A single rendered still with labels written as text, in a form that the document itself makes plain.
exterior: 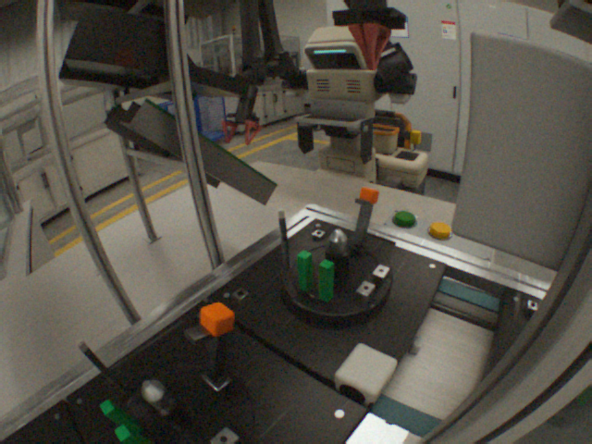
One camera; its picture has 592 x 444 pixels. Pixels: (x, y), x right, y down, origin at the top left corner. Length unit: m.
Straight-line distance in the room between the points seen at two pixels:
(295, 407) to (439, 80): 3.18
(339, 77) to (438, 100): 2.31
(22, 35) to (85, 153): 5.83
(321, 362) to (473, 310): 0.23
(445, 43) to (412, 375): 3.14
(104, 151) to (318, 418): 4.29
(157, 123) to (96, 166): 3.98
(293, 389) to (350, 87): 0.94
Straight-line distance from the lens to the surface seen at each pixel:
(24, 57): 9.03
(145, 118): 0.40
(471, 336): 0.42
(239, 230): 0.70
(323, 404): 0.27
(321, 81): 1.08
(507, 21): 3.34
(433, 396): 0.35
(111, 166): 4.44
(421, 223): 0.53
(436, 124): 3.31
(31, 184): 4.24
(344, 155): 1.10
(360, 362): 0.27
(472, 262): 0.47
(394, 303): 0.35
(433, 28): 3.31
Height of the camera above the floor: 1.22
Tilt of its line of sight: 31 degrees down
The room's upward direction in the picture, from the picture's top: 4 degrees counter-clockwise
